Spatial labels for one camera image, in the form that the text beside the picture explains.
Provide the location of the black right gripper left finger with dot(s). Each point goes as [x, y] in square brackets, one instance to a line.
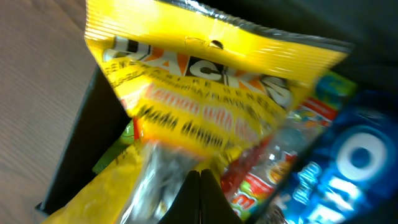
[186, 206]

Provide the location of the green Haribo candy bag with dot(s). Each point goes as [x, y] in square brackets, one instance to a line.
[280, 155]

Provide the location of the black box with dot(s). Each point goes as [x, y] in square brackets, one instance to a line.
[370, 25]

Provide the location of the blue Oreo cookie pack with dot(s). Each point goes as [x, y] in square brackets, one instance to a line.
[350, 175]

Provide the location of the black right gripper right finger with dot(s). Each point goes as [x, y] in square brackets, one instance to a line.
[215, 208]

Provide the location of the yellow snack bag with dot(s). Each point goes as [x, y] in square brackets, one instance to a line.
[190, 39]

